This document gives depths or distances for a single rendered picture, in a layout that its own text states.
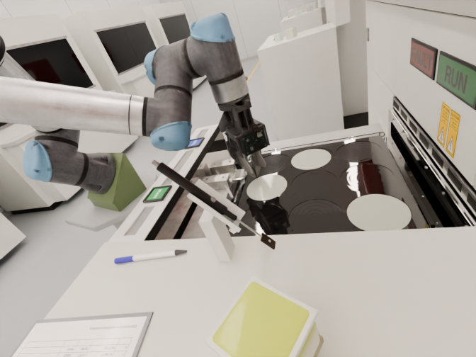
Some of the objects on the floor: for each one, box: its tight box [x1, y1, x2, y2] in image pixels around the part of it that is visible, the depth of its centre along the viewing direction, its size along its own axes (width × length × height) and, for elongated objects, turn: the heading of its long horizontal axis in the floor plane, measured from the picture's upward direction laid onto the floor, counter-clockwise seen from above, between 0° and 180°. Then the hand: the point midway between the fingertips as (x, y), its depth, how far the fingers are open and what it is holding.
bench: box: [142, 1, 207, 89], centre depth 677 cm, size 108×180×200 cm, turn 12°
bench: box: [62, 5, 159, 98], centre depth 505 cm, size 108×180×200 cm, turn 12°
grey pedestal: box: [65, 173, 158, 232], centre depth 126 cm, size 51×44×82 cm
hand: (253, 171), depth 66 cm, fingers closed
